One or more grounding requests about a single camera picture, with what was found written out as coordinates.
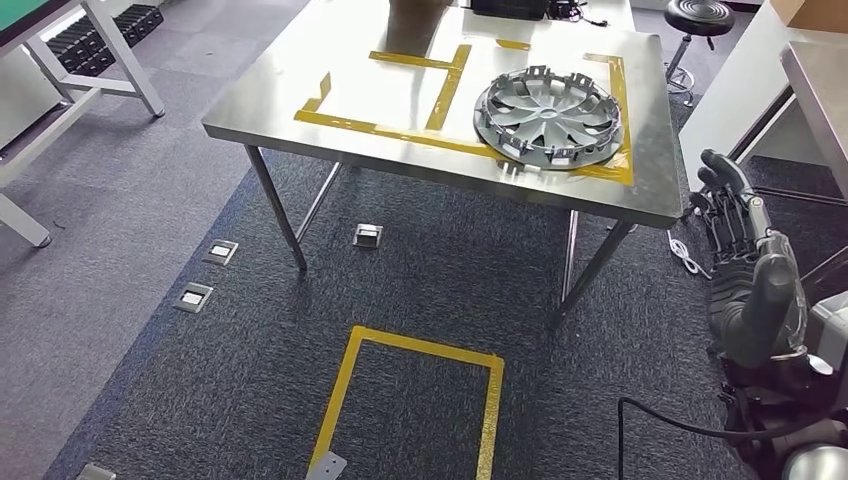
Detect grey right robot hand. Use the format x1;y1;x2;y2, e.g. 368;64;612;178
688;148;811;371

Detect silver wheel hubcap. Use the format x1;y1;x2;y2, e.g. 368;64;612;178
472;64;625;172

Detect steel workbench table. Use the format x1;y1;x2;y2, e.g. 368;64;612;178
201;0;685;326

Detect white box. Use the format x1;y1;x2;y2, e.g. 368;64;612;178
780;40;848;200

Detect stool with chrome base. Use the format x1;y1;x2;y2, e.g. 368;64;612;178
663;0;737;107

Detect cardboard box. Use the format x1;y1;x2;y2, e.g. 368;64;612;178
386;0;452;58
769;0;848;34

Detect yellow floor tape square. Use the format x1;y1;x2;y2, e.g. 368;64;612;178
307;325;505;480

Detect black equipment case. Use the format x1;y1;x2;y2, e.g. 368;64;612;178
470;0;551;21

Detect black ribbed trays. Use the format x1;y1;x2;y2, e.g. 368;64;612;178
44;3;166;77

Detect white floor cable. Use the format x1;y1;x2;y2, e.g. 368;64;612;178
665;228;713;281

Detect black camera cable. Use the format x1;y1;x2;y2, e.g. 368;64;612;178
617;396;823;480

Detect black cable tangle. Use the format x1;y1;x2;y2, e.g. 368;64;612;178
549;0;611;29

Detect white frame table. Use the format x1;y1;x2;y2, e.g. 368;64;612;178
0;0;167;250

